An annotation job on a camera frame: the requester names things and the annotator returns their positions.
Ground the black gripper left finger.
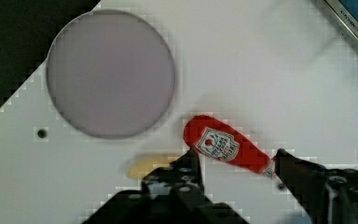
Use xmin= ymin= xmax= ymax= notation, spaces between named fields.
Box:
xmin=142 ymin=148 xmax=205 ymax=224

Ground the red plush ketchup bottle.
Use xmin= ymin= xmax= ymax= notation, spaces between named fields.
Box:
xmin=183 ymin=115 xmax=275 ymax=178

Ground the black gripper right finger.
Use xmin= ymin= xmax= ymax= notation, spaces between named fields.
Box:
xmin=274 ymin=148 xmax=358 ymax=224

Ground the grey round plate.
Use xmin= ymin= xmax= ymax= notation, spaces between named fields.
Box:
xmin=46 ymin=9 xmax=176 ymax=139

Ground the yellow plush banana peel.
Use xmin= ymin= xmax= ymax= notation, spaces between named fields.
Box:
xmin=127 ymin=155 xmax=179 ymax=180

